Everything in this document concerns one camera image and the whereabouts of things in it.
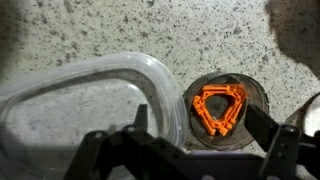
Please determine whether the dark round cup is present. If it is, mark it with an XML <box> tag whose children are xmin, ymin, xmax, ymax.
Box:
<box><xmin>182</xmin><ymin>72</ymin><xmax>271</xmax><ymax>152</ymax></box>

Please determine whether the white round bowl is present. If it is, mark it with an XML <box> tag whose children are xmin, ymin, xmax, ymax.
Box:
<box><xmin>284</xmin><ymin>92</ymin><xmax>320</xmax><ymax>138</ymax></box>

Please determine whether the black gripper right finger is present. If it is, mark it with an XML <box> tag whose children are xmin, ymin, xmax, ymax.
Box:
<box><xmin>244</xmin><ymin>103</ymin><xmax>303</xmax><ymax>180</ymax></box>

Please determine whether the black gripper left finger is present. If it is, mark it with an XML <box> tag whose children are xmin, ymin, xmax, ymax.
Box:
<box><xmin>121</xmin><ymin>103</ymin><xmax>193</xmax><ymax>168</ymax></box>

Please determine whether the orange plastic triangular object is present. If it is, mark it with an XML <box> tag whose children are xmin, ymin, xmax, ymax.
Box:
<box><xmin>191</xmin><ymin>83</ymin><xmax>249</xmax><ymax>137</ymax></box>

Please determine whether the clear plastic bowl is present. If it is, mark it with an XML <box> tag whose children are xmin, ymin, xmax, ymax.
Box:
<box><xmin>0</xmin><ymin>51</ymin><xmax>190</xmax><ymax>180</ymax></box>

